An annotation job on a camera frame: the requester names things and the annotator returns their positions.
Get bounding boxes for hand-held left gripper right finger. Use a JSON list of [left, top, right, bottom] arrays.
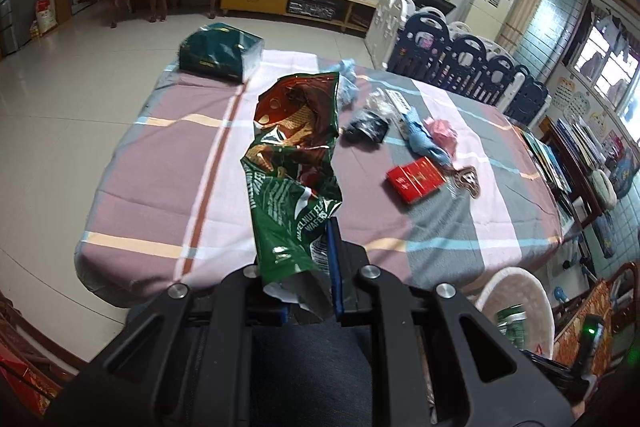
[[327, 217, 573, 427]]

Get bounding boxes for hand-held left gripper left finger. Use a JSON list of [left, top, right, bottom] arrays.
[[45, 264, 288, 427]]

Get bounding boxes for white lined trash bin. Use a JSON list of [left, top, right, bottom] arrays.
[[477, 268, 555, 359]]

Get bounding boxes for white plastic trash bin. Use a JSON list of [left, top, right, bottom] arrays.
[[474, 267, 555, 360]]

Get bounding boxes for green wafer bag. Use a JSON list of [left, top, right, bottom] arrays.
[[240, 72, 345, 323]]

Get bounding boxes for blue face mask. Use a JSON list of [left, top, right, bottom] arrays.
[[400, 107, 453, 170]]

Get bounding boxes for pink wrapper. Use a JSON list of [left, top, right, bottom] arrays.
[[424, 118, 458, 158]]

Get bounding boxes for white medicine box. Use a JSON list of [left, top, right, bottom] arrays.
[[382, 89, 413, 112]]

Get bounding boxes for red gold floral cushion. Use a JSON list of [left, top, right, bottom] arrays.
[[554, 287, 617, 379]]

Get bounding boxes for green white wrapper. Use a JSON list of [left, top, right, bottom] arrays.
[[496, 304, 529, 349]]

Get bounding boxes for red cigarette box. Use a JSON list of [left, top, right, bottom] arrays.
[[386, 158, 446, 206]]

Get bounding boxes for striped tablecloth table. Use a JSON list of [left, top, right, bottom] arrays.
[[74, 49, 563, 308]]

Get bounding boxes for black plastic bag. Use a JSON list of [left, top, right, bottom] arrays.
[[341, 107, 391, 145]]

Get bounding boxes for grey cushion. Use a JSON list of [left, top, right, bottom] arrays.
[[590, 169, 618, 210]]

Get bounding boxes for dark wooden side table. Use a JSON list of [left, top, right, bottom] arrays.
[[540, 117, 608, 228]]

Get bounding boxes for landscape picture book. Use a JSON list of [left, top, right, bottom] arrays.
[[542, 147, 573, 195]]

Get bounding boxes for blue cartoon backpack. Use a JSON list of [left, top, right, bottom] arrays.
[[607, 147, 639, 198]]

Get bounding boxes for light blue crumpled wrapper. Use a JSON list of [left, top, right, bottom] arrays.
[[332, 59, 361, 108]]

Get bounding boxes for books on side chair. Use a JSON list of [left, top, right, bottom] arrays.
[[521, 130, 558, 180]]

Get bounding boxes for stack of books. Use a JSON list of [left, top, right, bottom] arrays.
[[555, 119, 601, 172]]

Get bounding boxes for green tissue box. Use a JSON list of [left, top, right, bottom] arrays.
[[178, 23, 265, 84]]

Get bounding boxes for navy and white playpen fence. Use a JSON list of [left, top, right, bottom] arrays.
[[365, 0, 551, 122]]

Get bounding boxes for black amplifier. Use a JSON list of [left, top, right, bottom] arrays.
[[287, 0, 346, 18]]

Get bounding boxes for window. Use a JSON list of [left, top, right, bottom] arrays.
[[575, 14, 640, 108]]

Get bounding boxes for red shopping bag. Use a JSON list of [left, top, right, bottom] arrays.
[[32, 0, 58, 35]]

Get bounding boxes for grey refrigerator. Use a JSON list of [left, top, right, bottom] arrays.
[[0, 0, 40, 58]]

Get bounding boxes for wooden chair frame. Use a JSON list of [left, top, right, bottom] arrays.
[[552, 261, 640, 358]]

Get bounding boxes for wall learning chart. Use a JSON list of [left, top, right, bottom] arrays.
[[587, 109, 614, 138], [552, 77, 576, 100], [570, 92, 594, 118]]

